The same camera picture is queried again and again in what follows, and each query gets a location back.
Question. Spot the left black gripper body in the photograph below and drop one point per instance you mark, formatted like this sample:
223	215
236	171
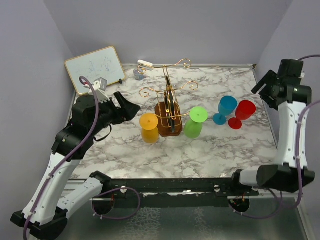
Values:
106	113

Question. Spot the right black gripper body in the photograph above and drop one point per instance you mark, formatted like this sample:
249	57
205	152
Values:
272	104

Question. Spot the red wine glass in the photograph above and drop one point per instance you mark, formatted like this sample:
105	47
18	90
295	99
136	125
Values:
243	112

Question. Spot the blue wine glass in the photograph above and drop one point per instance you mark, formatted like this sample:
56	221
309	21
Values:
226	106

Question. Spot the green wine glass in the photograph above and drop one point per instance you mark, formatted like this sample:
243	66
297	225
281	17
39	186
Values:
193	127

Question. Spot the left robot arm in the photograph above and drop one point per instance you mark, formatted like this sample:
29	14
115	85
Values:
47	214

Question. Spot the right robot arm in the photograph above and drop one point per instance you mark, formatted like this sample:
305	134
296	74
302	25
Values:
283	91

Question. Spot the yellow wine glass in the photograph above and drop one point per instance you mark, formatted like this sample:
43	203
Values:
149	124

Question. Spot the white eraser block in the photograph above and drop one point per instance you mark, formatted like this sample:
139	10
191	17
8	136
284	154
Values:
144	63

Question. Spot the small whiteboard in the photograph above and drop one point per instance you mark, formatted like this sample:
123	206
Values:
103	63

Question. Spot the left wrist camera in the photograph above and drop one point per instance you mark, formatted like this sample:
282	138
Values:
100	85

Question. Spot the gold wire wine glass rack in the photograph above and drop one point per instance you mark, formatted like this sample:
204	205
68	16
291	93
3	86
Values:
167	109

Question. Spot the black front mounting rail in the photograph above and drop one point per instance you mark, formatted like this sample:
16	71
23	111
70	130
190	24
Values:
128	193

